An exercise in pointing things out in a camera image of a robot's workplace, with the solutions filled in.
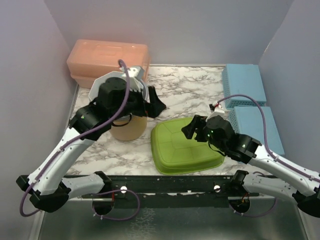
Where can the blue-grey round bin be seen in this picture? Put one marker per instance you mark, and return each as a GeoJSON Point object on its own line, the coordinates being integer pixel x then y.
{"type": "Point", "coordinates": [145, 95]}

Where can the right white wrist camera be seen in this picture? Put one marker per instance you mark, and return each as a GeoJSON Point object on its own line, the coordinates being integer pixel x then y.
{"type": "Point", "coordinates": [217, 110]}

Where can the white faceted bin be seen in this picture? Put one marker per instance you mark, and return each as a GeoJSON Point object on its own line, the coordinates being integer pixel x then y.
{"type": "Point", "coordinates": [93, 93]}

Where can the orange plastic toolbox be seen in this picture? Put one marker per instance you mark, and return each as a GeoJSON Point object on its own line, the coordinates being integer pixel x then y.
{"type": "Point", "coordinates": [91, 59]}

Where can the large blue perforated basket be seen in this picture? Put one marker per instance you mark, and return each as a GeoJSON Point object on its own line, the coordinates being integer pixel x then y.
{"type": "Point", "coordinates": [242, 79]}

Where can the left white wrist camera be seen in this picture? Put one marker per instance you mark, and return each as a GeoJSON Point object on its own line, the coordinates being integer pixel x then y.
{"type": "Point", "coordinates": [136, 74]}

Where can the green plastic tray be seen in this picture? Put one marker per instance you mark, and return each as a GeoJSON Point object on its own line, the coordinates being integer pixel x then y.
{"type": "Point", "coordinates": [173, 154]}

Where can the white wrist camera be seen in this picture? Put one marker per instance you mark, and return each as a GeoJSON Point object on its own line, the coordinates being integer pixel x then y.
{"type": "Point", "coordinates": [217, 110]}
{"type": "Point", "coordinates": [136, 74]}

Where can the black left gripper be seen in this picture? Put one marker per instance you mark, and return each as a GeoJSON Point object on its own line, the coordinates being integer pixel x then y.
{"type": "Point", "coordinates": [152, 109]}

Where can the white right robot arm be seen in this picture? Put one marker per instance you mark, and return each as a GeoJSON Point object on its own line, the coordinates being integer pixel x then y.
{"type": "Point", "coordinates": [290, 182]}

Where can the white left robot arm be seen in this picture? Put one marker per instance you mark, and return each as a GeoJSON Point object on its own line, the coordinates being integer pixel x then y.
{"type": "Point", "coordinates": [47, 188]}

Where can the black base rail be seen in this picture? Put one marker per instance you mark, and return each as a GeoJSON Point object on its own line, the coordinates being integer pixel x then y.
{"type": "Point", "coordinates": [152, 191]}

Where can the orange round bin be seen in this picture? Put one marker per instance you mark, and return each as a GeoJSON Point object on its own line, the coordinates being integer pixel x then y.
{"type": "Point", "coordinates": [128, 128]}

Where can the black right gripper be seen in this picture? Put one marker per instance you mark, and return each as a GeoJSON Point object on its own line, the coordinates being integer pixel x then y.
{"type": "Point", "coordinates": [199, 121]}

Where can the small blue perforated basket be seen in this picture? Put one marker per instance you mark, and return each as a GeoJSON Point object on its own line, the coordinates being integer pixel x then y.
{"type": "Point", "coordinates": [248, 120]}

